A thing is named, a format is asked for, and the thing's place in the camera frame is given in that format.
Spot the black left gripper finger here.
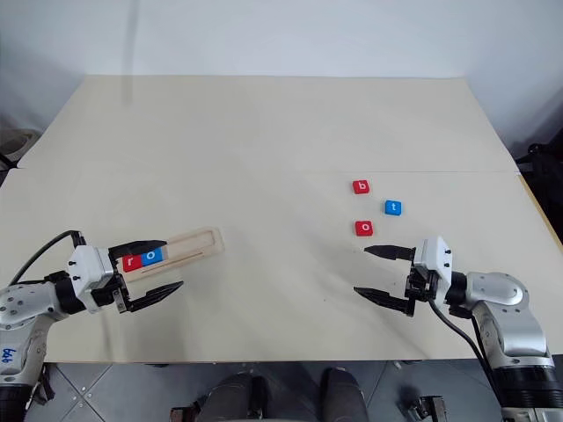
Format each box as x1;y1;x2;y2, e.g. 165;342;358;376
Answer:
117;239;169;258
127;280;185;315

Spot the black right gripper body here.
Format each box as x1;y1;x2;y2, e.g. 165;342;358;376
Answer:
406;262;450;318

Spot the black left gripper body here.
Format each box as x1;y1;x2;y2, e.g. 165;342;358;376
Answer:
93;246;134;315

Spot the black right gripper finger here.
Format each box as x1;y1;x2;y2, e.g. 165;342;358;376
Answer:
352;286;417;318
363;244;417;265

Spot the blue letter tile o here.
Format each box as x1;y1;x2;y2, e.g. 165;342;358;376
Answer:
141;248;170;268

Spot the wooden letter tray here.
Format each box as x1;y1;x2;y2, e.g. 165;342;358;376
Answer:
115;225;227;283

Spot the dark rounded shape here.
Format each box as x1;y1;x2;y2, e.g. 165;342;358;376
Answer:
318;366;369;422
205;371;270;422

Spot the beige round background object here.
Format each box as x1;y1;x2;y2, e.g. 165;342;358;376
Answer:
0;127;40;156

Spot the black background equipment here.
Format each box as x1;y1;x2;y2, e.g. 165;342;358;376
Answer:
515;141;563;247

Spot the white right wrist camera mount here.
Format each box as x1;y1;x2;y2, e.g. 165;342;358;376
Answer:
413;236;455;283

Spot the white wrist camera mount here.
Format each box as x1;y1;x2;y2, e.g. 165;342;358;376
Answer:
69;244;117;315
413;236;455;283

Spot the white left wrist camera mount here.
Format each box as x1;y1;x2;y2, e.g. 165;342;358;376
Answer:
69;244;117;315

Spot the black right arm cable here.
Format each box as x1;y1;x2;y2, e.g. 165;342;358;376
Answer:
427;296;507;402

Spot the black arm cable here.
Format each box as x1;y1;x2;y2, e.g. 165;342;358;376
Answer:
7;229;88;286
427;296;507;402

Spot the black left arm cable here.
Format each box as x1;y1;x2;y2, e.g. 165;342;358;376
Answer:
7;229;88;286

